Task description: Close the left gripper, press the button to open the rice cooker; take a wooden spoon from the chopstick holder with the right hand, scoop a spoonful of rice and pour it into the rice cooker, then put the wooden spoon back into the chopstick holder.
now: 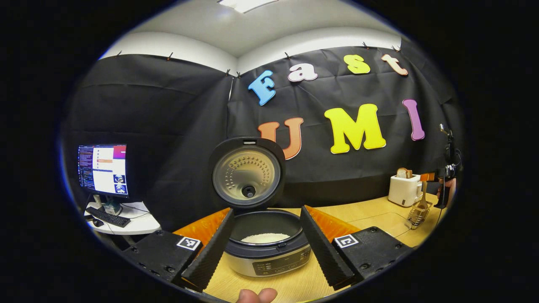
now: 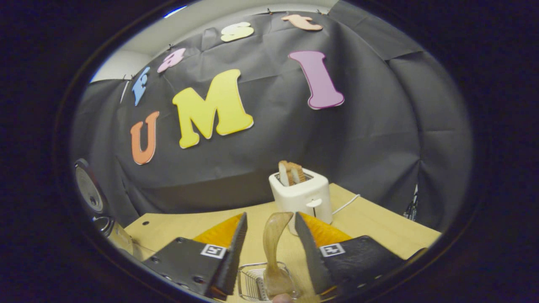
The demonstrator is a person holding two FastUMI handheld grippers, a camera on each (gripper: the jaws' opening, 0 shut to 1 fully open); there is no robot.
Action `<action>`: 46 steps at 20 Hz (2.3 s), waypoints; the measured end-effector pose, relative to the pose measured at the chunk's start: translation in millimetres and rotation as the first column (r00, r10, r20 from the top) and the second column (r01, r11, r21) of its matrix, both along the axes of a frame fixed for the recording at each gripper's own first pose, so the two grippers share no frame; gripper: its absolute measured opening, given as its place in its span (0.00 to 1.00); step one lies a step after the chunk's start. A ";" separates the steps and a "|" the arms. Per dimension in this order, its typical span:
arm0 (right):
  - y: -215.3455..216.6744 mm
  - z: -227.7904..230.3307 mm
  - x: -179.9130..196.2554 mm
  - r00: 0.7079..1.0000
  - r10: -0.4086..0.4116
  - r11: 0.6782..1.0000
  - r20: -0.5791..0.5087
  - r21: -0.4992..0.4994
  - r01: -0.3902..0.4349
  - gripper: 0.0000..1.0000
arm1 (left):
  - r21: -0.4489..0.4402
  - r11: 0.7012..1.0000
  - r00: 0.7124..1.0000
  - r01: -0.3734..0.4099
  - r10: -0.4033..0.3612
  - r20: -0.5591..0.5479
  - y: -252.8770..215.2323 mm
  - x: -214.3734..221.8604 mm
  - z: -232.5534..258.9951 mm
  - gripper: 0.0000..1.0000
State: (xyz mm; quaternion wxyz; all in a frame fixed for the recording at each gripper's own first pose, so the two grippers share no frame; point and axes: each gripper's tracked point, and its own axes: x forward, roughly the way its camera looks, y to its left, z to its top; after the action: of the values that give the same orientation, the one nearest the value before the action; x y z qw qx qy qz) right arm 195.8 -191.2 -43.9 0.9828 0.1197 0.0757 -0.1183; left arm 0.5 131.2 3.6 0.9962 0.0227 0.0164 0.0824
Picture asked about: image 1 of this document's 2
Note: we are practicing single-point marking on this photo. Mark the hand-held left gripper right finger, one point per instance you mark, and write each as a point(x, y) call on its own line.
point(320, 248)

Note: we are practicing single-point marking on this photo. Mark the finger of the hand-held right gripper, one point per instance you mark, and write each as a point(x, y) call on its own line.
point(427, 176)

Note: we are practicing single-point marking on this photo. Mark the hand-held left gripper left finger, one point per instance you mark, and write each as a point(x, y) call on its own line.
point(210, 248)

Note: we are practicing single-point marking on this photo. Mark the wooden spoon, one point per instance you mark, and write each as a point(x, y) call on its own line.
point(422, 195)

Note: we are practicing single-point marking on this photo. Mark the white rice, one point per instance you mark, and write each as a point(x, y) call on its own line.
point(265, 238)

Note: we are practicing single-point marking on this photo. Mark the black and silver rice cooker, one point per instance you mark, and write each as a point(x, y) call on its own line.
point(246, 172)

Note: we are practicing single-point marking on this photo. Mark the white toaster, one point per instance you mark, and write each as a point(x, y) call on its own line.
point(404, 191)

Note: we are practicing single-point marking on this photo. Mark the white round side desk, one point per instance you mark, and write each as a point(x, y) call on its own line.
point(141, 222)

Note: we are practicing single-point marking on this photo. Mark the black keyboard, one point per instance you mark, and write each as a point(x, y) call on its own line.
point(107, 216)

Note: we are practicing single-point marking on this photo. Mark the black computer mouse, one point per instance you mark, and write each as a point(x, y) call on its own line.
point(98, 222)

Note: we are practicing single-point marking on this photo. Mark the computer monitor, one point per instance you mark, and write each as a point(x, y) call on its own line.
point(103, 170)

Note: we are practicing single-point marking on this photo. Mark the black backdrop cloth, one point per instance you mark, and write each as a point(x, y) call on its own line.
point(168, 118)

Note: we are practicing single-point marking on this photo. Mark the ceiling light panel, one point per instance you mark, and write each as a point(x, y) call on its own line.
point(246, 4)

